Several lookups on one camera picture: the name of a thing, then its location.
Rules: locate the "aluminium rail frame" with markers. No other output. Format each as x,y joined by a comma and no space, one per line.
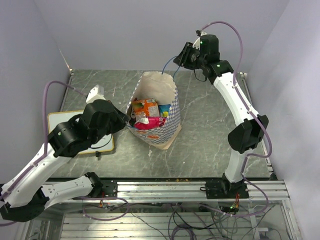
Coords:
171,209

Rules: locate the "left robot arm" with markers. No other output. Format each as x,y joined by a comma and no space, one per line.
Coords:
27,195

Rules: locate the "blue checkered paper bag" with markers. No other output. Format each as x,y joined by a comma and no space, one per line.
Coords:
160,86

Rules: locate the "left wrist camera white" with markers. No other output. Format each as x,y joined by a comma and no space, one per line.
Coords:
96,93

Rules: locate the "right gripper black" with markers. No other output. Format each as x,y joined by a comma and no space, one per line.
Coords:
182,59

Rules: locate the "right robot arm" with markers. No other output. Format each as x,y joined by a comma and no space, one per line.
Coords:
249,124

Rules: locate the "orange snack packet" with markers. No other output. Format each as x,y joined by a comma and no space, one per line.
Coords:
145,108

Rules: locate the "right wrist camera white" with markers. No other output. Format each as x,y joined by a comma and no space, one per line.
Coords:
197,43

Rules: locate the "red chips packet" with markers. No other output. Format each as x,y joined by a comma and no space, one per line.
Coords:
149,122

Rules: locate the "small whiteboard yellow frame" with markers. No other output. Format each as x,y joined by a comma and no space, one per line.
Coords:
104,145

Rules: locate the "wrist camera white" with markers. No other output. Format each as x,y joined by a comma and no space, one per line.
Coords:
197,43
96,93

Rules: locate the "colourful candy packet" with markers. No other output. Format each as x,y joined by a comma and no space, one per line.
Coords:
164,110

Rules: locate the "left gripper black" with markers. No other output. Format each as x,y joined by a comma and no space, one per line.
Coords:
121,119

